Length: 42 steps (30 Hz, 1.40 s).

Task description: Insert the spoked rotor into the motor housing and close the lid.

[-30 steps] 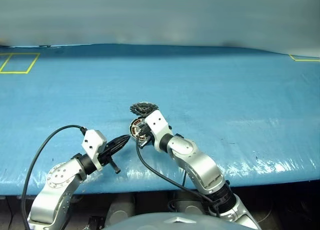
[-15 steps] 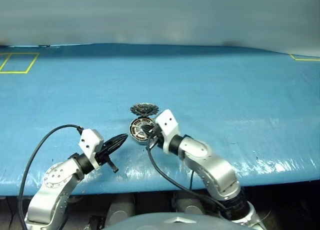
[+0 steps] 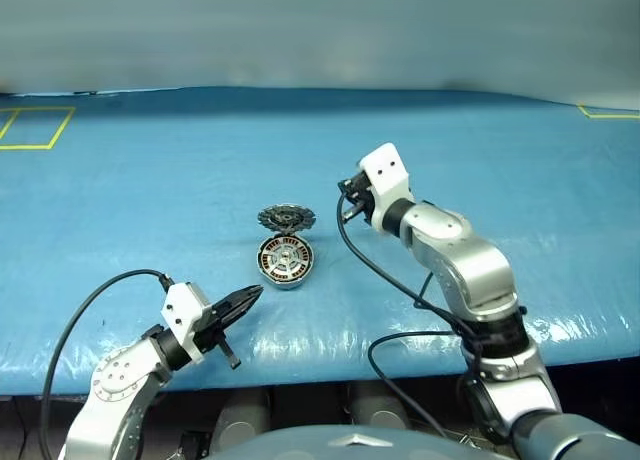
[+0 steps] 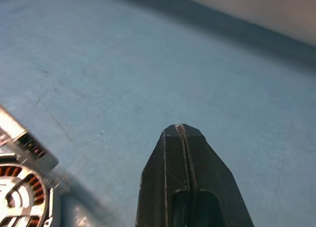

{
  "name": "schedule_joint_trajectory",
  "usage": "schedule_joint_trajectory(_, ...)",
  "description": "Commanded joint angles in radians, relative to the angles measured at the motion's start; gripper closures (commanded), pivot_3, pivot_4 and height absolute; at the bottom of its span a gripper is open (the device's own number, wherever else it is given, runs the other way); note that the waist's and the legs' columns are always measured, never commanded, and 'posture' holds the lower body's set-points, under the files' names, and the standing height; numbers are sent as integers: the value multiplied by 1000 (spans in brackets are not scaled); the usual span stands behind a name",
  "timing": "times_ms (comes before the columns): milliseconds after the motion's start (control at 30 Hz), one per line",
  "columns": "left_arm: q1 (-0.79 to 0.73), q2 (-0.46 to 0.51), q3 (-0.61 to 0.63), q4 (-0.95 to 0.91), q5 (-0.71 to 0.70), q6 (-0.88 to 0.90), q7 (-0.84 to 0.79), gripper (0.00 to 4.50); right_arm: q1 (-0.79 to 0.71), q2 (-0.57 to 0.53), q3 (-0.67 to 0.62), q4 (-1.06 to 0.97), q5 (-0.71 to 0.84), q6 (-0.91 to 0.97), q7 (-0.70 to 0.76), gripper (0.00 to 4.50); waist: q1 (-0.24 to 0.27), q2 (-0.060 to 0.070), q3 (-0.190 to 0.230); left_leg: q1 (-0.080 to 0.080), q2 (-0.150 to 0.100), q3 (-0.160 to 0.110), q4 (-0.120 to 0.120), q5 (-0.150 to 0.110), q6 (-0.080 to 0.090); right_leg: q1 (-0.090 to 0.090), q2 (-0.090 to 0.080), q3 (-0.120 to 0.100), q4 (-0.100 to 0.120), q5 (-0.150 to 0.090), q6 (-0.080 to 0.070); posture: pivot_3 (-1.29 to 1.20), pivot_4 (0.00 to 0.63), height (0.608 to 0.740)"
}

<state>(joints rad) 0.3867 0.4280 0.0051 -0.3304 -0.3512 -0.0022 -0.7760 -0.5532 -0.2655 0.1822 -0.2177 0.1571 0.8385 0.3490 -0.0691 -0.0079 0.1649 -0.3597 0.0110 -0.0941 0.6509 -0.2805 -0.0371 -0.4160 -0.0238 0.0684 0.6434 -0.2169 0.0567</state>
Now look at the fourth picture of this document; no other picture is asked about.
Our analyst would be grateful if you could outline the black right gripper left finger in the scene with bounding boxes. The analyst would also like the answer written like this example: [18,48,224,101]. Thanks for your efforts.
[135,124,195,227]

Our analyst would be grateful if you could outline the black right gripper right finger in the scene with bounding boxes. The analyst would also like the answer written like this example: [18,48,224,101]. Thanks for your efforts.
[181,123,255,227]

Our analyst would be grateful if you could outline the silver motor stator housing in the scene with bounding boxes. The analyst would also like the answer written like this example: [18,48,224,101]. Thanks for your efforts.
[0,150,63,227]

